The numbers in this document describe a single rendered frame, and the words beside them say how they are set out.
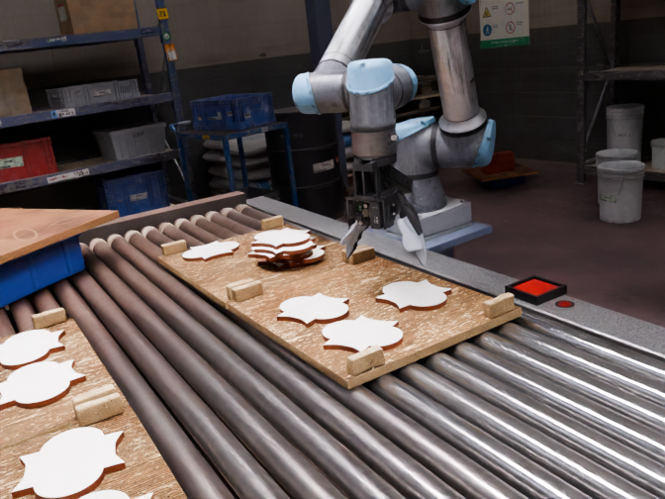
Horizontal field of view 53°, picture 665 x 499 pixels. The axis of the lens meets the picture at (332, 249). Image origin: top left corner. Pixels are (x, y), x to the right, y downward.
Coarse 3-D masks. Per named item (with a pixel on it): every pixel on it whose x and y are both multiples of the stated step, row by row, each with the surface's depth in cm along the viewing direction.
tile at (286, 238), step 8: (264, 232) 150; (272, 232) 149; (280, 232) 149; (288, 232) 148; (296, 232) 147; (304, 232) 147; (256, 240) 145; (264, 240) 144; (272, 240) 143; (280, 240) 143; (288, 240) 142; (296, 240) 142; (304, 240) 141; (272, 248) 141; (280, 248) 140
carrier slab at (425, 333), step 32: (288, 288) 131; (320, 288) 129; (352, 288) 127; (256, 320) 118; (384, 320) 112; (416, 320) 110; (448, 320) 109; (480, 320) 108; (320, 352) 103; (352, 352) 102; (384, 352) 100; (416, 352) 100; (352, 384) 94
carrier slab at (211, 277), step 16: (224, 240) 169; (240, 240) 167; (320, 240) 160; (160, 256) 161; (176, 256) 159; (224, 256) 155; (240, 256) 154; (336, 256) 146; (176, 272) 151; (192, 272) 147; (208, 272) 146; (224, 272) 144; (240, 272) 143; (256, 272) 142; (272, 272) 141; (288, 272) 140; (304, 272) 139; (320, 272) 138; (208, 288) 136; (224, 288) 135; (272, 288) 132; (224, 304) 128
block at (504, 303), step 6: (504, 294) 110; (510, 294) 110; (492, 300) 108; (498, 300) 108; (504, 300) 108; (510, 300) 109; (486, 306) 107; (492, 306) 107; (498, 306) 108; (504, 306) 109; (510, 306) 109; (486, 312) 108; (492, 312) 107; (498, 312) 108; (504, 312) 109
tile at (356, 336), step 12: (336, 324) 110; (348, 324) 109; (360, 324) 109; (372, 324) 108; (384, 324) 108; (396, 324) 108; (324, 336) 106; (336, 336) 106; (348, 336) 105; (360, 336) 105; (372, 336) 104; (384, 336) 104; (396, 336) 103; (324, 348) 103; (336, 348) 103; (348, 348) 102; (360, 348) 101; (384, 348) 101
